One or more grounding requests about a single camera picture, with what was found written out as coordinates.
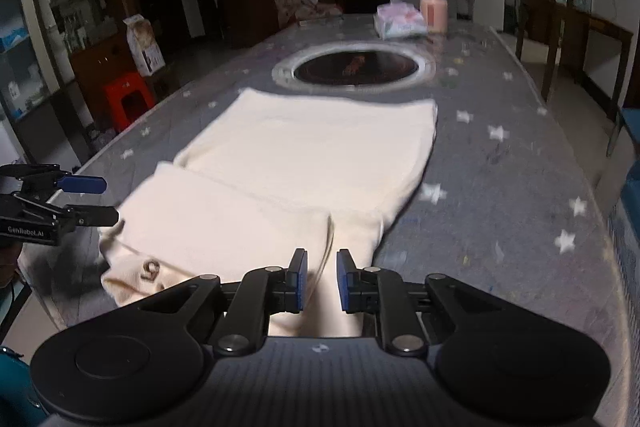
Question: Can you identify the red plastic stool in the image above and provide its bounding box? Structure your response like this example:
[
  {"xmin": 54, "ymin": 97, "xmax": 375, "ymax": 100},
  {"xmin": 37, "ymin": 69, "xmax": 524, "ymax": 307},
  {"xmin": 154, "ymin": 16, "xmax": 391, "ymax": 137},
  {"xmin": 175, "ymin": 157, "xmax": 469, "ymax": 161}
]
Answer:
[{"xmin": 103, "ymin": 72, "xmax": 155, "ymax": 132}]

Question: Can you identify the cream knit sweater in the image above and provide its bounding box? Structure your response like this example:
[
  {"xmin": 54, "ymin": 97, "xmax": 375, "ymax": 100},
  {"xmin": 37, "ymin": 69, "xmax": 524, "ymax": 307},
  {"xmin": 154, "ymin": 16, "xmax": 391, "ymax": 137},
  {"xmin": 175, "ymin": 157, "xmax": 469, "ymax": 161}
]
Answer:
[{"xmin": 99, "ymin": 89, "xmax": 437, "ymax": 337}]

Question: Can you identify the dark display shelf cabinet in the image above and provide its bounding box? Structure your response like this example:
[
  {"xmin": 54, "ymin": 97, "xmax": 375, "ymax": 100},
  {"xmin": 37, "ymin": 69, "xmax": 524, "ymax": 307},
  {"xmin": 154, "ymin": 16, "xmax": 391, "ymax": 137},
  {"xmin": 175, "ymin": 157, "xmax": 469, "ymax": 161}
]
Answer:
[{"xmin": 0, "ymin": 0, "xmax": 271, "ymax": 158}]

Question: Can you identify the pink tissue pack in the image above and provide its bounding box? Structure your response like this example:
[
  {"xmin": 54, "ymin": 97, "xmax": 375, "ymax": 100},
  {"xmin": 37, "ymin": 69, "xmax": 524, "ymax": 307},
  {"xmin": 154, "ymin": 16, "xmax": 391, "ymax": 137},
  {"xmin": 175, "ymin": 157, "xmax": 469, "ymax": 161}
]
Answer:
[{"xmin": 373, "ymin": 0, "xmax": 428, "ymax": 40}]

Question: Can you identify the round induction cooktop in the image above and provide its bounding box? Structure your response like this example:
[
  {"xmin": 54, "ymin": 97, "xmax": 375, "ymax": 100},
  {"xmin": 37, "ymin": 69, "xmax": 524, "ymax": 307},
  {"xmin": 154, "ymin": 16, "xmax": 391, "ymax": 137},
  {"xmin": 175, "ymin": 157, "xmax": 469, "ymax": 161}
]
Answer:
[{"xmin": 271, "ymin": 41, "xmax": 437, "ymax": 94}]

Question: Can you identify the polka dot play tent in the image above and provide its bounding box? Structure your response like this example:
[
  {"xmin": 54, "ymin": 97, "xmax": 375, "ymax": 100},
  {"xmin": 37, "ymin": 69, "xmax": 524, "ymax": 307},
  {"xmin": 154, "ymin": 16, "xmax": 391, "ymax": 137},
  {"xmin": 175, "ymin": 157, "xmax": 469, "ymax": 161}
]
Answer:
[{"xmin": 274, "ymin": 0, "xmax": 343, "ymax": 29}]

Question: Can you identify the white paper milk carton box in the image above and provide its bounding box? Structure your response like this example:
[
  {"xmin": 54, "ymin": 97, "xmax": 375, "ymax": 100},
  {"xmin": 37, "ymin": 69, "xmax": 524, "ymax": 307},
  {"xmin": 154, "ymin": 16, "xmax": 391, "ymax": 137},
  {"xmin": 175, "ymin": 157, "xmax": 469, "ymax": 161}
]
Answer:
[{"xmin": 124, "ymin": 14, "xmax": 165, "ymax": 77}]

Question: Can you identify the dark wooden side table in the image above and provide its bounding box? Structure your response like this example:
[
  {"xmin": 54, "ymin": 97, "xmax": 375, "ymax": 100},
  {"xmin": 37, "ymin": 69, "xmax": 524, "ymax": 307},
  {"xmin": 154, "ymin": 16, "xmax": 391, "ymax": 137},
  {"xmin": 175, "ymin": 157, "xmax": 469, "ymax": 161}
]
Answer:
[{"xmin": 514, "ymin": 0, "xmax": 636, "ymax": 122}]

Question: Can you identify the pink thermos bottle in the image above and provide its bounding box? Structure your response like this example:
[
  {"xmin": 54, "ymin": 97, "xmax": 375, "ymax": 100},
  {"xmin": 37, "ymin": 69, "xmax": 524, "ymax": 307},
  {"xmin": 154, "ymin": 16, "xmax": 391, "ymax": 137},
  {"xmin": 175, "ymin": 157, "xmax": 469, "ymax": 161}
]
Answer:
[{"xmin": 420, "ymin": 0, "xmax": 448, "ymax": 35}]

